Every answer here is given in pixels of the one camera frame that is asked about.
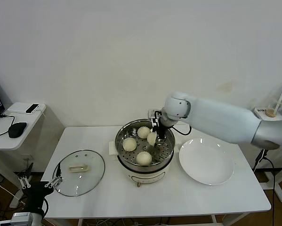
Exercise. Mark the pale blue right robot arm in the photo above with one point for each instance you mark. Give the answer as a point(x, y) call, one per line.
point(220, 120)

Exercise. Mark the perforated steel steamer basket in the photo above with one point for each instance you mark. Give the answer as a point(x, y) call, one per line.
point(122, 135)

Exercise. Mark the flat white box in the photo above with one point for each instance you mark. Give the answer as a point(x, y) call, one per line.
point(16, 108)

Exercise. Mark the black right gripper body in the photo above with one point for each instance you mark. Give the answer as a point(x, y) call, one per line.
point(161, 121)

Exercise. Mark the white round plate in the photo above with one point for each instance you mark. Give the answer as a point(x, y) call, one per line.
point(205, 162)

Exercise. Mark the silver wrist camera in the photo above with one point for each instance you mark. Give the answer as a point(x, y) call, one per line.
point(21, 217)
point(152, 113)

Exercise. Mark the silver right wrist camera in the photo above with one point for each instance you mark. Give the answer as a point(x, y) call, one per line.
point(152, 113)

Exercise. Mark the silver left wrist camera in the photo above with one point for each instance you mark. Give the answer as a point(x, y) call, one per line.
point(21, 217)

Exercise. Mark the black computer mouse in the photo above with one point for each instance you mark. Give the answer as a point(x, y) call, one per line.
point(17, 130)

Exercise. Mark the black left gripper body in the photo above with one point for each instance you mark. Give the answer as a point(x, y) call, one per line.
point(37, 193)

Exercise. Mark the white wall socket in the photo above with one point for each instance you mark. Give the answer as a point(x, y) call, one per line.
point(27, 159)

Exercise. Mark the white steamed baozi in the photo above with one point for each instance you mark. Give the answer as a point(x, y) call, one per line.
point(129, 144)
point(143, 158)
point(143, 132)
point(152, 139)

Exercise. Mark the white side table with laptop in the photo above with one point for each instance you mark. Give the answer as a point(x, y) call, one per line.
point(25, 131)

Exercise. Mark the round glass pot lid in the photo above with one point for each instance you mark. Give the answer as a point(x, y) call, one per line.
point(78, 168)

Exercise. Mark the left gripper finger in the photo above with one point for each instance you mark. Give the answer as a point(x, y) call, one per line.
point(24, 181)
point(57, 180)

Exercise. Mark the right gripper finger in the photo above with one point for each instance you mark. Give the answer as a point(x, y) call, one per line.
point(162, 136)
point(155, 128)

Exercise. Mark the white table leg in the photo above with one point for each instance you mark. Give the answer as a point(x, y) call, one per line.
point(80, 222)
point(214, 221)

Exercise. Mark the clear plastic drink cup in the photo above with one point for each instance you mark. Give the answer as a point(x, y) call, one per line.
point(270, 112)

